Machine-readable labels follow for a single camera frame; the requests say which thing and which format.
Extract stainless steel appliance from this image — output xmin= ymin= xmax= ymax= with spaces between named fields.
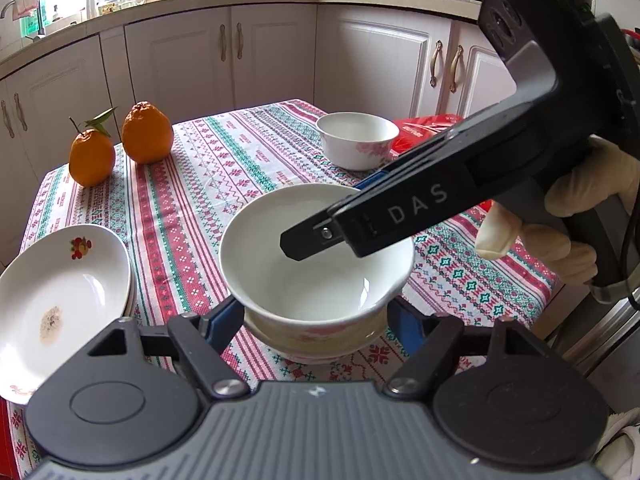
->
xmin=547 ymin=280 xmax=640 ymax=391

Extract red cardboard box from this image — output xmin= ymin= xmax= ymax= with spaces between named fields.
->
xmin=390 ymin=112 xmax=493 ymax=211

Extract person's right hand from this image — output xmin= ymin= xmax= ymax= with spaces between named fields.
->
xmin=475 ymin=137 xmax=640 ymax=286

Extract white bowl pink floral print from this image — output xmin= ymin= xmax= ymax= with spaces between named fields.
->
xmin=220 ymin=183 xmax=416 ymax=327
xmin=245 ymin=305 xmax=388 ymax=361
xmin=316 ymin=112 xmax=400 ymax=171

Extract patterned red green tablecloth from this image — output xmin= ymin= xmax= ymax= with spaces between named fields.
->
xmin=0 ymin=99 xmax=558 ymax=480

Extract white plate fruit print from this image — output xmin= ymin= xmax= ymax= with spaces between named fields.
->
xmin=0 ymin=224 xmax=132 ymax=405
xmin=120 ymin=255 xmax=135 ymax=318

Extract white kitchen cabinets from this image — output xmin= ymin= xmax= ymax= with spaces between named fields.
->
xmin=0 ymin=2 xmax=521 ymax=261

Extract metal sink faucet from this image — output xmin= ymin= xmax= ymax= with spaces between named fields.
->
xmin=0 ymin=0 xmax=47 ymax=42

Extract orange with green leaf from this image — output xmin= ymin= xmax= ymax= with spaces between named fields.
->
xmin=68 ymin=106 xmax=118 ymax=188

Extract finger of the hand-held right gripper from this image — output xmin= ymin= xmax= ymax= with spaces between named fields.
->
xmin=350 ymin=160 xmax=401 ymax=196
xmin=279 ymin=206 xmax=352 ymax=262

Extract bumpy orange without leaf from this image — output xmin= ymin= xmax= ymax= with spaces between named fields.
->
xmin=121 ymin=101 xmax=175 ymax=165

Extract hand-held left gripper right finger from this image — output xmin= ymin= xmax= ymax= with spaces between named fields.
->
xmin=382 ymin=297 xmax=548 ymax=401

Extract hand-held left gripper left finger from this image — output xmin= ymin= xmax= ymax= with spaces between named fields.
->
xmin=87 ymin=295 xmax=251 ymax=401

